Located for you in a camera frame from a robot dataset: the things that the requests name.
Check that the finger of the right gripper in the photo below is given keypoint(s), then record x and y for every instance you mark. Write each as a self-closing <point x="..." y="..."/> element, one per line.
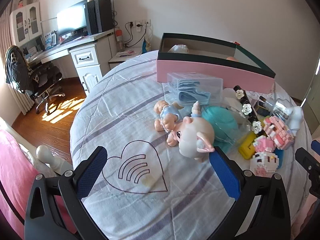
<point x="315" y="146"/>
<point x="307" y="161"/>

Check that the black office chair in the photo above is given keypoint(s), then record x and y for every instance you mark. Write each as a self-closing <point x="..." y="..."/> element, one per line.
<point x="38" y="82"/>

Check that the teal toy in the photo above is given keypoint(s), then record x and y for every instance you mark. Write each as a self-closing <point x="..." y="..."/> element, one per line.
<point x="224" y="124"/>

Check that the pink and black box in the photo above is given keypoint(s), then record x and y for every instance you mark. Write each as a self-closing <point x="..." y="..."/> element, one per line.
<point x="209" y="56"/>

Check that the clear box with blue cloth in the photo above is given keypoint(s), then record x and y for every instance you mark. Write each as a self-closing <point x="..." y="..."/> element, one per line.
<point x="187" y="88"/>

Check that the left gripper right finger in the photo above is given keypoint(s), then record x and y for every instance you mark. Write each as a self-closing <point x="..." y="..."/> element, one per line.
<point x="271" y="219"/>

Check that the striped quilted table cover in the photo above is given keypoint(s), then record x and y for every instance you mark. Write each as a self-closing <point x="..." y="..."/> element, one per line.
<point x="147" y="189"/>

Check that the white glass-door cabinet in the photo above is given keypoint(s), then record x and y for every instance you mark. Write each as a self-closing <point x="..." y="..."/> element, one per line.
<point x="25" y="24"/>

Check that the yellow highlighter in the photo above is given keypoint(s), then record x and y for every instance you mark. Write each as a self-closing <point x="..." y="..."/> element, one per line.
<point x="246" y="149"/>

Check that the black computer monitor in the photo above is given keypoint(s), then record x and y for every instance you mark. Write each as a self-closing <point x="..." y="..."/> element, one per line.
<point x="71" y="18"/>

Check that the blue highlighter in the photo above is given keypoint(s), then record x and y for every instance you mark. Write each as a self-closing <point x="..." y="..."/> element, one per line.
<point x="279" y="153"/>

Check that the orange capped bottle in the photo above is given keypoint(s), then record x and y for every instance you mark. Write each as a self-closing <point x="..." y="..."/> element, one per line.
<point x="119" y="40"/>

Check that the pink white block figure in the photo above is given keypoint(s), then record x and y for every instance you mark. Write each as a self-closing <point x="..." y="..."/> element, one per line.
<point x="264" y="162"/>

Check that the black hair clip white flowers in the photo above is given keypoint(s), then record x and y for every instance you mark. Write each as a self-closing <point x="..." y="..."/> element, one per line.
<point x="248" y="110"/>

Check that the baby doll blue dress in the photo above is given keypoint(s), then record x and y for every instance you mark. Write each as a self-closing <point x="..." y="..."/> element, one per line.
<point x="169" y="115"/>

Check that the pink bedding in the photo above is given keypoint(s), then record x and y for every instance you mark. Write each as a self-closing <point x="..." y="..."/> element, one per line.
<point x="20" y="163"/>

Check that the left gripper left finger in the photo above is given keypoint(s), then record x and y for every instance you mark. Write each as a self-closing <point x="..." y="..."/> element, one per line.
<point x="43" y="219"/>

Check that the pink block donut figure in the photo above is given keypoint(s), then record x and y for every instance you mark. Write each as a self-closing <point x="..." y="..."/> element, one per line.
<point x="278" y="131"/>

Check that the black computer tower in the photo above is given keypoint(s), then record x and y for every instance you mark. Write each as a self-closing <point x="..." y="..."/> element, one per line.
<point x="98" y="15"/>

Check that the rose gold tumbler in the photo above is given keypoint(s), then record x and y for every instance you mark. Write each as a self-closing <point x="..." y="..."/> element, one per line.
<point x="232" y="59"/>

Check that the white desk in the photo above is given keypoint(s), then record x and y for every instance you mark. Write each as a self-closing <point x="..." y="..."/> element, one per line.
<point x="90" y="55"/>

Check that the doll on cabinet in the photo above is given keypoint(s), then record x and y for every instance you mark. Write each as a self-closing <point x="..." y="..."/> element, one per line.
<point x="22" y="3"/>

